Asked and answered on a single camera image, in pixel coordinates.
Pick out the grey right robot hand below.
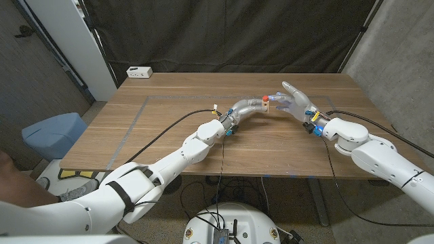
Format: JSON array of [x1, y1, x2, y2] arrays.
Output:
[[269, 81, 331, 129]]

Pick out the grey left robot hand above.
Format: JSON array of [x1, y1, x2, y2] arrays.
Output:
[[220, 98, 271, 131]]

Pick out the black backdrop curtain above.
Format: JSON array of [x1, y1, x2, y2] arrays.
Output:
[[83, 0, 378, 87]]

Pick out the black backdrop stand pole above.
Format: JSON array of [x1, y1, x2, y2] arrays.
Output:
[[337, 0, 386, 74], [76, 0, 119, 89]]

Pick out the black round floor fan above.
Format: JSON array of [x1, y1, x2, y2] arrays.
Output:
[[164, 174, 183, 195]]

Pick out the grey table leg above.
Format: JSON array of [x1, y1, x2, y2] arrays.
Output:
[[307, 178, 330, 227]]

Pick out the white power strip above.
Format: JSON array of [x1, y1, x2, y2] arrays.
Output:
[[126, 66, 153, 79]]

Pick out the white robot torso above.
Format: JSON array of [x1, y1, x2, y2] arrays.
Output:
[[182, 202, 281, 244]]

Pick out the grey finned module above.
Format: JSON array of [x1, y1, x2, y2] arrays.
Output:
[[212, 227, 230, 244]]

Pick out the yellow black floor marker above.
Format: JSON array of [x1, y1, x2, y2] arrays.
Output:
[[57, 169, 101, 180]]

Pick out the blue stool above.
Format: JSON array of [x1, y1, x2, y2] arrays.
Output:
[[21, 112, 88, 162]]

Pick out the white floor board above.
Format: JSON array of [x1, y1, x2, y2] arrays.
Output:
[[35, 159, 102, 190]]

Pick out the person's bare leg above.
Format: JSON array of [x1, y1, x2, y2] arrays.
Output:
[[0, 150, 60, 208]]

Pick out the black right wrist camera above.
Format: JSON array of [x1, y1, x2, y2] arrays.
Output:
[[302, 121, 323, 138]]

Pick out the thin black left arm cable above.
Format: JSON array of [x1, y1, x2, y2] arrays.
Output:
[[118, 135, 227, 238]]

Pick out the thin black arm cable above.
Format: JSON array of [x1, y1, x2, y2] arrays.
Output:
[[118, 135, 227, 238], [321, 136, 434, 227]]

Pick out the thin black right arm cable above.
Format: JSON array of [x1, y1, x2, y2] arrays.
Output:
[[321, 136, 434, 227]]

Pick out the black floor cable bundle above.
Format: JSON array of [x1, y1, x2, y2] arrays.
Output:
[[179, 175, 271, 221]]

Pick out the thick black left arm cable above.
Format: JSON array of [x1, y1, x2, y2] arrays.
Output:
[[125, 108, 223, 164]]

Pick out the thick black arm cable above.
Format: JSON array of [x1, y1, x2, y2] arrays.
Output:
[[325, 110, 434, 159], [125, 108, 223, 164]]

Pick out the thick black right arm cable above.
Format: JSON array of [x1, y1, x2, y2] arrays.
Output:
[[325, 110, 434, 159]]

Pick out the white floor cable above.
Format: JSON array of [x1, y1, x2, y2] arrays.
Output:
[[260, 176, 271, 218]]

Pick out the black door handle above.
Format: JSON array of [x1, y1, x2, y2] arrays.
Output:
[[14, 24, 35, 38]]

